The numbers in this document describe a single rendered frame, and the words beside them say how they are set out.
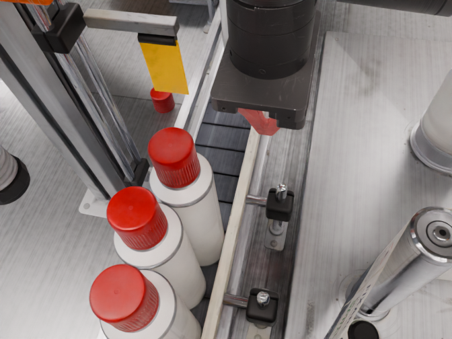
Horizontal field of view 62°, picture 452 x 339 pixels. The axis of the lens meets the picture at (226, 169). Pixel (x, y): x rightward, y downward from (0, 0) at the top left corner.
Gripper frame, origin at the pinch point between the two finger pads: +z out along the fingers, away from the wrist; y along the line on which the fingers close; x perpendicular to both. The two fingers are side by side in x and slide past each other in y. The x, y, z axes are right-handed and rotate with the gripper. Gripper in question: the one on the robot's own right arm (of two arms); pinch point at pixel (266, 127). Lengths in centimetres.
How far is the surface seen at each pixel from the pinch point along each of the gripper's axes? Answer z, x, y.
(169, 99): 16.4, 17.5, 14.9
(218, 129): 13.7, 7.9, 8.7
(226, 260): 10.0, 2.1, -10.1
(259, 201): 10.6, 0.0, -2.5
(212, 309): 10.0, 2.4, -15.1
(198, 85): 5.5, 9.7, 9.0
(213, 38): 5.5, 9.9, 17.2
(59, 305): 18.5, 22.0, -17.4
